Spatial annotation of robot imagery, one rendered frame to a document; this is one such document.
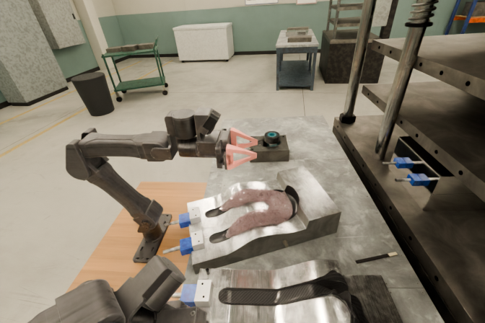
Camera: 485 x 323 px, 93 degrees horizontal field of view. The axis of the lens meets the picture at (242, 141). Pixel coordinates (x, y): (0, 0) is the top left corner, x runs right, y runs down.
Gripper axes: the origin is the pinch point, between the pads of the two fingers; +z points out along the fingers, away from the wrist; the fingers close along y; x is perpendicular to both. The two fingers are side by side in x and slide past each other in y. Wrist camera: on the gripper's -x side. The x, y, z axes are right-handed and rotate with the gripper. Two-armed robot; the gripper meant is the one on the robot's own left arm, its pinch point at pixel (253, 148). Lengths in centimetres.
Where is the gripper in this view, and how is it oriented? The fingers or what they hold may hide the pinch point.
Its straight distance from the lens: 60.6
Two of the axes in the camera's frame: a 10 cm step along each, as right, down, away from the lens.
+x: 0.3, 8.5, 5.3
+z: 10.0, 0.3, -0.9
